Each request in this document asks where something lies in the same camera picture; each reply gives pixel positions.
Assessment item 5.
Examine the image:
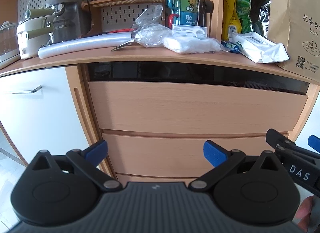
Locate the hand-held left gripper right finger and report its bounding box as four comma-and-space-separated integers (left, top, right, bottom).
189, 140, 284, 192

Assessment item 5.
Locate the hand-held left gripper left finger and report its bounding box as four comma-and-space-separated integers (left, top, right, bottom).
29, 140, 122, 192

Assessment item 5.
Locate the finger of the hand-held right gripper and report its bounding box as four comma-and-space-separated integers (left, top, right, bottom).
308, 135, 320, 153
266, 128, 320, 159

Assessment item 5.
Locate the wooden drawer with glass front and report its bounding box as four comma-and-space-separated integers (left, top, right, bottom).
86, 61, 310, 134

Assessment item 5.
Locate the plain wooden drawer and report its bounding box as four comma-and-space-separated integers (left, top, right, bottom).
102, 133, 290, 176
116, 173, 200, 184

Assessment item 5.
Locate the person's right hand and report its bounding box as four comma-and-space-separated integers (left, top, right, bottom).
296, 195, 320, 233

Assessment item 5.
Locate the wooden cabinet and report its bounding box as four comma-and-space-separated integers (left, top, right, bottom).
0, 0, 320, 185

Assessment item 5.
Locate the white cabinet door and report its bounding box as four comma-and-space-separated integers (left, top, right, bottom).
0, 66, 88, 171

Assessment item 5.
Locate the white wet wipes pack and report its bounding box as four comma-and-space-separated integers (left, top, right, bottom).
229, 31, 290, 64

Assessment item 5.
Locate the small blue packet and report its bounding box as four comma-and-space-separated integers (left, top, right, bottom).
221, 41, 241, 53

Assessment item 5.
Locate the roll of clear plastic wrap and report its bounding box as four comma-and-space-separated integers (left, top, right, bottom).
38, 33, 133, 59

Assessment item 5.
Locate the white cotton pad pack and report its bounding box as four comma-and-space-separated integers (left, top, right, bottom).
163, 35, 222, 54

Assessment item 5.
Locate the brown paper bag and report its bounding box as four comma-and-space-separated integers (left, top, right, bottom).
267, 0, 320, 83

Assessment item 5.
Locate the silver foil bag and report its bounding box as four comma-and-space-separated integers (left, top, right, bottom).
251, 0, 272, 38

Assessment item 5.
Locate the clear box of floss picks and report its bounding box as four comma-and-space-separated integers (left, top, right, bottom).
171, 25, 208, 39

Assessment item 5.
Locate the crumpled clear plastic bag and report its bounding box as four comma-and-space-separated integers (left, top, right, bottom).
132, 5, 171, 48

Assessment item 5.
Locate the yellow food packet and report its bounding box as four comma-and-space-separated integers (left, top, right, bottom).
223, 0, 242, 41

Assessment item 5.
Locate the white pegboard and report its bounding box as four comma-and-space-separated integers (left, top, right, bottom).
17, 0, 170, 35

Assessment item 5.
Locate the green food packet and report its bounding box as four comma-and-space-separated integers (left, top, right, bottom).
236, 0, 253, 34

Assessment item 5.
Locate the blue cartoon mug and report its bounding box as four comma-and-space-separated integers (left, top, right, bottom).
169, 11, 200, 27

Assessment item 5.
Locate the grey coffee machine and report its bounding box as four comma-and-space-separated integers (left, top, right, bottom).
45, 0, 92, 44

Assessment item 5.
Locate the clear glass container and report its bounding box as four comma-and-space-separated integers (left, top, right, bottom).
0, 21, 20, 64

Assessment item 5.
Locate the dark brown measuring spoon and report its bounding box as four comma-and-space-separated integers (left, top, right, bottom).
202, 0, 214, 27

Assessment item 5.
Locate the green cartoon mug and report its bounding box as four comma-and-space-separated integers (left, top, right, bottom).
167, 0, 200, 13

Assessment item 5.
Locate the wooden rattan shelf rack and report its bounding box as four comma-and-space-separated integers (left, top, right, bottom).
81, 0, 171, 35

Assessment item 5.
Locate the metal door handle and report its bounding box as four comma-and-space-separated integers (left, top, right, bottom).
0, 85, 42, 95

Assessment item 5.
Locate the red handled knife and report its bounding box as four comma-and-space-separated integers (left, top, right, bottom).
110, 29, 137, 52

